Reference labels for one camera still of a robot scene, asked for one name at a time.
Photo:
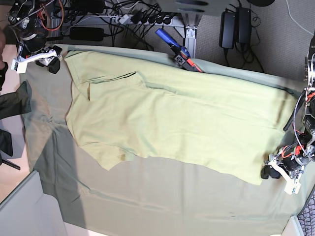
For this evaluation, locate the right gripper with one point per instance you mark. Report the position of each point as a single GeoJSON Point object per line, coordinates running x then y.
{"type": "Point", "coordinates": [53, 62]}

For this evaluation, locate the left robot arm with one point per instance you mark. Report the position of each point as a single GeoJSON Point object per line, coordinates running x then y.
{"type": "Point", "coordinates": [302, 119]}

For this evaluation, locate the black power adapter brick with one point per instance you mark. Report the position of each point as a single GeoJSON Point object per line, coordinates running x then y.
{"type": "Point", "coordinates": [227, 30]}

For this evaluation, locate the dark green garment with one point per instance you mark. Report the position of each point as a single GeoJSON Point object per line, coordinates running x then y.
{"type": "Point", "coordinates": [16, 103]}

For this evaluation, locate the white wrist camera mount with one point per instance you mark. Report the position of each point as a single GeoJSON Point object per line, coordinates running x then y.
{"type": "Point", "coordinates": [20, 65]}
{"type": "Point", "coordinates": [292, 185]}

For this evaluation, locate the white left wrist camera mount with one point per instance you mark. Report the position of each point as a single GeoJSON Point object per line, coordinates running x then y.
{"type": "Point", "coordinates": [292, 185]}

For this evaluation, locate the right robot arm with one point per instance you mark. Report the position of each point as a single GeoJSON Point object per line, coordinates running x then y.
{"type": "Point", "coordinates": [33, 22]}

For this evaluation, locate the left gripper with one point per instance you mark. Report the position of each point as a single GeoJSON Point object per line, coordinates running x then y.
{"type": "Point", "coordinates": [293, 165]}

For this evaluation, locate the blue orange bar clamp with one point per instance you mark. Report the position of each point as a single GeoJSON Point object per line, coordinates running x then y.
{"type": "Point", "coordinates": [182, 56]}

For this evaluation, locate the light green T-shirt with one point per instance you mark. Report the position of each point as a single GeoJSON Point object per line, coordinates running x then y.
{"type": "Point", "coordinates": [125, 107]}

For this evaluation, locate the aluminium table frame leg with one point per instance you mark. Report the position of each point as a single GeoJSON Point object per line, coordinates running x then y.
{"type": "Point", "coordinates": [187, 26]}

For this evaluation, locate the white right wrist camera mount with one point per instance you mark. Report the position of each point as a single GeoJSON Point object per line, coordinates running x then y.
{"type": "Point", "coordinates": [20, 65]}

